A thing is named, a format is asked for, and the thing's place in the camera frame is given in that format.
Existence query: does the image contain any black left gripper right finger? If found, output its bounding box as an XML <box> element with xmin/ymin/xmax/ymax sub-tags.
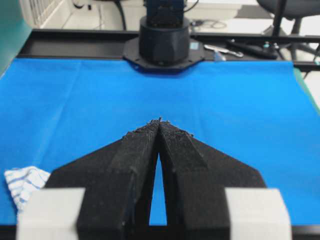
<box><xmin>158</xmin><ymin>120</ymin><xmax>292</xmax><ymax>240</ymax></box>

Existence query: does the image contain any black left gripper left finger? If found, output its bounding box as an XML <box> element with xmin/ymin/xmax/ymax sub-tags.
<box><xmin>17</xmin><ymin>119</ymin><xmax>161</xmax><ymax>240</ymax></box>

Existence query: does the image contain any white blue striped towel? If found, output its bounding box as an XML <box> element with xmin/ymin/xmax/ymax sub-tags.
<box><xmin>4</xmin><ymin>166</ymin><xmax>51</xmax><ymax>218</ymax></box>

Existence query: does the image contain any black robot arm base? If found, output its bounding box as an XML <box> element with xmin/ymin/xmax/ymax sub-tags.
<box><xmin>123</xmin><ymin>0</ymin><xmax>205</xmax><ymax>72</ymax></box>

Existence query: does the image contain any blue table cloth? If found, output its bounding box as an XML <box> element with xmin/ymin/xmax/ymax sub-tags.
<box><xmin>0</xmin><ymin>58</ymin><xmax>320</xmax><ymax>225</ymax></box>

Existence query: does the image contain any silver metal tool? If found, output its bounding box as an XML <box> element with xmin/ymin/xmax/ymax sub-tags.
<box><xmin>204</xmin><ymin>44</ymin><xmax>244</xmax><ymax>58</ymax></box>

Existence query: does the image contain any black office chair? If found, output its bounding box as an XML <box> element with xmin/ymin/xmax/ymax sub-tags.
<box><xmin>257</xmin><ymin>0</ymin><xmax>320</xmax><ymax>60</ymax></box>

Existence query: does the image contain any black handled tool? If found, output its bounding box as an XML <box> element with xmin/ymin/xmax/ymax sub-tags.
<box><xmin>226</xmin><ymin>40</ymin><xmax>278</xmax><ymax>60</ymax></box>

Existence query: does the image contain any black table frame rail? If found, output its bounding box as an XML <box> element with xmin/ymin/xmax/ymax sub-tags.
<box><xmin>17</xmin><ymin>29</ymin><xmax>320</xmax><ymax>60</ymax></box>

